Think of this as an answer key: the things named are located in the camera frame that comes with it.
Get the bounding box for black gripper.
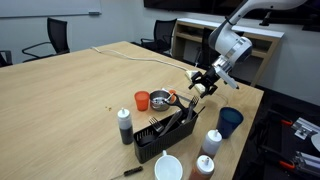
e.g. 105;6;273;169
188;64;228;99

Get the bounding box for black plastic utensil holder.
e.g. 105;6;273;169
133;110;200;165

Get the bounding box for black fork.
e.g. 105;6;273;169
181;95;201;126

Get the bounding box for dark blue plastic cup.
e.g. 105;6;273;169
216;106;245;140

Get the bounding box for dark red beans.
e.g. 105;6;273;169
153;96;166;105

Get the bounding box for small steel pot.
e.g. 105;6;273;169
149;89;173;112

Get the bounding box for silver metal spoon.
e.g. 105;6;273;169
158;109;184;138

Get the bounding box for squeeze bottle yellow label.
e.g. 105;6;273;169
198;128;223;160

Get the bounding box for large orange plastic cup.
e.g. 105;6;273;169
134;90;151;112

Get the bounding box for squeeze bottle reddish sauce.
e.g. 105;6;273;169
188;154;215;180

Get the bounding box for squeeze bottle dark sauce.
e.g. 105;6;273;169
117;107;135;146

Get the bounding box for white ceramic mug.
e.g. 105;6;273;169
153;149;184;180

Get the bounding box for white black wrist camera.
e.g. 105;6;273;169
221;67;240;91

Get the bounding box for white power cord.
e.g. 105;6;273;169
91;46;191;73

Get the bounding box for black wall screen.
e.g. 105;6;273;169
143;0;320;33

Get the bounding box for orange clamp handle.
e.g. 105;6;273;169
279;159;296;171
280;119;295;127

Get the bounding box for thin tool black handle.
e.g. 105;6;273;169
109;165;144;180

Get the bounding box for white wall whiteboard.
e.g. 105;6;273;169
0;0;103;19

